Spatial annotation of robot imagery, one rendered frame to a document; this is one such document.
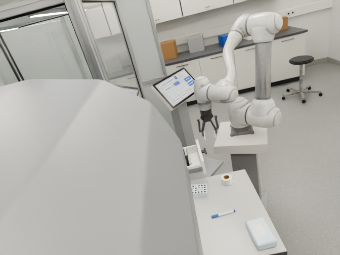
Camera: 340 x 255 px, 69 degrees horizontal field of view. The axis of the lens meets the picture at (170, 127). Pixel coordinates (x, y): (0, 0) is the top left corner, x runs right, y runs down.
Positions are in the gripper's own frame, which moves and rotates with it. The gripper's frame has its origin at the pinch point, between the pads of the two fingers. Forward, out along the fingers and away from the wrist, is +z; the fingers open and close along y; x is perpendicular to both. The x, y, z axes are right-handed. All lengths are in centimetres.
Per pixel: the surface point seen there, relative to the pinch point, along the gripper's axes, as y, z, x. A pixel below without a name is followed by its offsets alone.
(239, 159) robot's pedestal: -22.5, 38.1, -18.7
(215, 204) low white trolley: 7.6, 25.1, 38.2
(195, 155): 12.5, 17.0, -5.0
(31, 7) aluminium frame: 60, -94, 51
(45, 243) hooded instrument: 32, -68, 132
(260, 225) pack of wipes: -11, 21, 62
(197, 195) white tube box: 16.8, 23.2, 29.9
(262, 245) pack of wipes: -8, 22, 72
